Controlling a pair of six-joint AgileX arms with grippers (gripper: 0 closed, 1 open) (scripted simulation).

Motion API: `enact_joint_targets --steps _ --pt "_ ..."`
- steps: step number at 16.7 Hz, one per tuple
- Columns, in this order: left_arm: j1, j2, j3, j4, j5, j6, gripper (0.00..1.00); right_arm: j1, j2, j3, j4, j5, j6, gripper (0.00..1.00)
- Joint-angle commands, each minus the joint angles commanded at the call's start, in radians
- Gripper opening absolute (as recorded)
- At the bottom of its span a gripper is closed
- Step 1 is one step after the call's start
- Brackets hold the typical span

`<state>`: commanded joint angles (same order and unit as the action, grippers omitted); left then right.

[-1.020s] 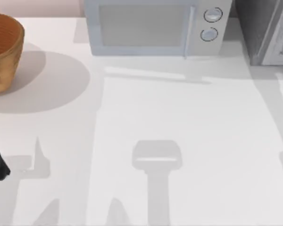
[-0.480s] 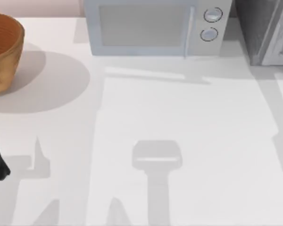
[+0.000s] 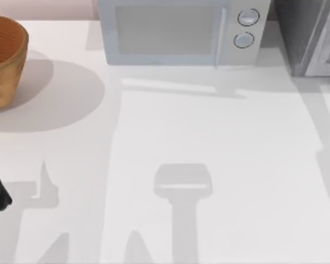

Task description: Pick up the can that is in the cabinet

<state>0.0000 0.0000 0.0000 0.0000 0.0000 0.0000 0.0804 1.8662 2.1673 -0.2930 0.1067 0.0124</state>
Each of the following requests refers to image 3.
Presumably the microwave knob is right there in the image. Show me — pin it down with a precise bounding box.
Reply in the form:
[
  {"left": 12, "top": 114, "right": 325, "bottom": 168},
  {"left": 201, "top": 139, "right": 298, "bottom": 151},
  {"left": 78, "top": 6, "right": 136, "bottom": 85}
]
[
  {"left": 233, "top": 31, "right": 255, "bottom": 50},
  {"left": 237, "top": 8, "right": 260, "bottom": 27}
]

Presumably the pale microwave oven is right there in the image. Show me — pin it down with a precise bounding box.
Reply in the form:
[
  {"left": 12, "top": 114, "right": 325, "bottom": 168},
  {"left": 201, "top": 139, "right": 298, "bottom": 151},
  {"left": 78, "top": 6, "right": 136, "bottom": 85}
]
[{"left": 95, "top": 0, "right": 272, "bottom": 68}]

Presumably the brown woven basket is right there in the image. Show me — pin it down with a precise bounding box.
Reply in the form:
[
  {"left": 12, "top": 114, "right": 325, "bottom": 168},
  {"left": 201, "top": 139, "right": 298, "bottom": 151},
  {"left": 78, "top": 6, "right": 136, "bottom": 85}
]
[{"left": 0, "top": 14, "right": 30, "bottom": 112}]

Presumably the microwave door handle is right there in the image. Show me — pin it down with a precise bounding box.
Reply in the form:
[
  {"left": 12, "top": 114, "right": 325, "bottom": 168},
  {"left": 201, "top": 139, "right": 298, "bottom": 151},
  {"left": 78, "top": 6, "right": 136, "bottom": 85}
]
[{"left": 214, "top": 7, "right": 227, "bottom": 68}]

